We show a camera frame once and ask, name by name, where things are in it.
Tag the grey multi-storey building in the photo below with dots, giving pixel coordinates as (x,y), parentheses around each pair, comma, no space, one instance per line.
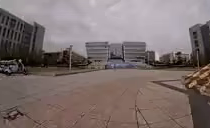
(204,40)

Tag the white vehicle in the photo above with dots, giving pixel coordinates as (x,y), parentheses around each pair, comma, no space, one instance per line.
(8,67)

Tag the low brown building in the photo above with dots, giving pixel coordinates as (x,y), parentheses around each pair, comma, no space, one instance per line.
(59,57)

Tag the white twin-block building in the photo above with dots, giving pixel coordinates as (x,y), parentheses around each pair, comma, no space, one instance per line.
(98,51)

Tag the wide blue stairway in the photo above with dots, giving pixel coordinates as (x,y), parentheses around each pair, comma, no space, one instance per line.
(121,65)

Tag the pile of wooden planks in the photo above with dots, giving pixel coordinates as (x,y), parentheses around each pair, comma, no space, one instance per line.
(201,78)

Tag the raised paved strip with kerb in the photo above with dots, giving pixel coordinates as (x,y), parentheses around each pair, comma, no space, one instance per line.
(59,71)

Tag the distant pale buildings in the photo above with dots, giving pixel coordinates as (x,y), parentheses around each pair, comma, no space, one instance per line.
(174,57)

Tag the pale lamp pole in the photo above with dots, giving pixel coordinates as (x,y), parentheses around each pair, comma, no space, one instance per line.
(70,58)

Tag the tall grey office building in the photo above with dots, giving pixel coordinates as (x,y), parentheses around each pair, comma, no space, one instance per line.
(13,36)

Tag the thin pole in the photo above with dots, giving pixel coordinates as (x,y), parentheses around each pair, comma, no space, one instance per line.
(197,59)

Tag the grey stone slab plaza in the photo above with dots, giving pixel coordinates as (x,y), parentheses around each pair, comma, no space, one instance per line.
(93,96)

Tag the small dark building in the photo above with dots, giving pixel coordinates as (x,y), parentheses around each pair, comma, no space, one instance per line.
(150,56)

